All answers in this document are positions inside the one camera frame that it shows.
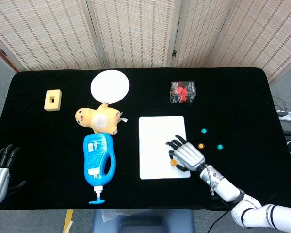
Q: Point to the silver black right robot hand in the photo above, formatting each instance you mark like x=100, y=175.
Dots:
x=189, y=155

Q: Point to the yellow square sponge block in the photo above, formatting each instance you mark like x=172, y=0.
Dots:
x=47, y=104

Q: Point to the yellow plush toy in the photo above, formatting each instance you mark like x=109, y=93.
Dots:
x=87, y=116

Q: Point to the blue pump detergent bottle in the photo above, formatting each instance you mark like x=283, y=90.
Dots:
x=94, y=174

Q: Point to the dark metal screen hinge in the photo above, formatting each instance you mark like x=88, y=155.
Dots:
x=173, y=53

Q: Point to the black table cloth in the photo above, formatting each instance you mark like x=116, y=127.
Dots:
x=38, y=157

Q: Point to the woven bamboo screen panel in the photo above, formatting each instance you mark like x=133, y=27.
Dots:
x=264, y=34
x=198, y=31
x=46, y=31
x=135, y=31

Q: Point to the white round plate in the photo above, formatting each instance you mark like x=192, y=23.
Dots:
x=110, y=85

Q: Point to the teal disc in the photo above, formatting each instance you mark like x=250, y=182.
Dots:
x=204, y=131
x=219, y=146

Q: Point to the white rectangular board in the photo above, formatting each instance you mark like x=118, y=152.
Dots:
x=155, y=136

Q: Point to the clear box with red capsules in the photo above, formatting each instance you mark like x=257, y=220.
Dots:
x=184, y=93

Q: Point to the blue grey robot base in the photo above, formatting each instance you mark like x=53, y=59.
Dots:
x=145, y=221

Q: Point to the orange disc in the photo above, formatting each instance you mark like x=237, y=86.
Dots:
x=200, y=145
x=172, y=162

